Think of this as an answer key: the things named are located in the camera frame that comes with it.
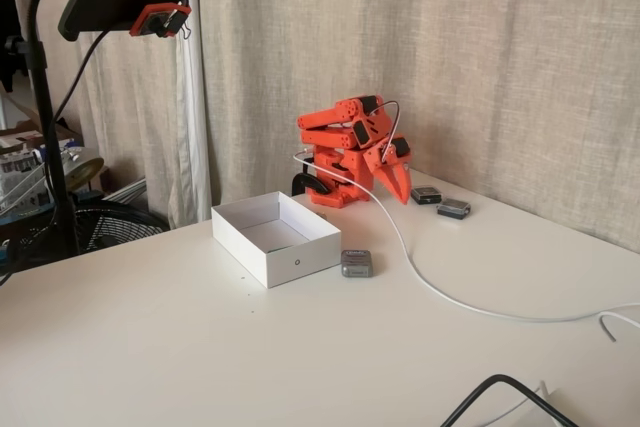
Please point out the black floor fan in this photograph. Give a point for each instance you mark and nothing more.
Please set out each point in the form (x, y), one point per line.
(115, 227)

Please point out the black table clamp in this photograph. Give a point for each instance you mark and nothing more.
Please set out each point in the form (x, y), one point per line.
(305, 178)

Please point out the black holder bar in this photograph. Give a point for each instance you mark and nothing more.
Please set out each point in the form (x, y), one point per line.
(110, 7)

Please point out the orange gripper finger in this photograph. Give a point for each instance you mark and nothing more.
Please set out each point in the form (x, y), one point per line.
(391, 179)
(405, 177)

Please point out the shiny metal dish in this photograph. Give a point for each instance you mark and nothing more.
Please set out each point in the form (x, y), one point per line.
(85, 172)

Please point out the cardboard box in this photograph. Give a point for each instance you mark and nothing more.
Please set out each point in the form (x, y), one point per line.
(20, 132)

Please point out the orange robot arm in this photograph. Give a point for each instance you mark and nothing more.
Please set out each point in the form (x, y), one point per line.
(330, 139)

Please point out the black gooseneck stand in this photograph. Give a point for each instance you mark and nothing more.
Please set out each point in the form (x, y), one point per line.
(50, 147)

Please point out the beige linen curtain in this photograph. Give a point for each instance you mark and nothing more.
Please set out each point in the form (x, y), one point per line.
(450, 47)

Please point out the grey small case right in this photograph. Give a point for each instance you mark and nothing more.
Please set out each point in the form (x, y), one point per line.
(454, 209)

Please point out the camera on black stand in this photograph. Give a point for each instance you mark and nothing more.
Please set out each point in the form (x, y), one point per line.
(140, 97)

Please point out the small black case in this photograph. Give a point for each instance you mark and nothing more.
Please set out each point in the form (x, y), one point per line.
(426, 195)

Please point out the orange framed camera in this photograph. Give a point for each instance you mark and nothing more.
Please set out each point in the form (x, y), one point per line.
(150, 22)

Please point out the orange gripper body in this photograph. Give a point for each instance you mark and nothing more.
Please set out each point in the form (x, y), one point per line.
(385, 165)

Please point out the white cardboard bin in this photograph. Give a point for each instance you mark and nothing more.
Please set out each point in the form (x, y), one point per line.
(300, 262)

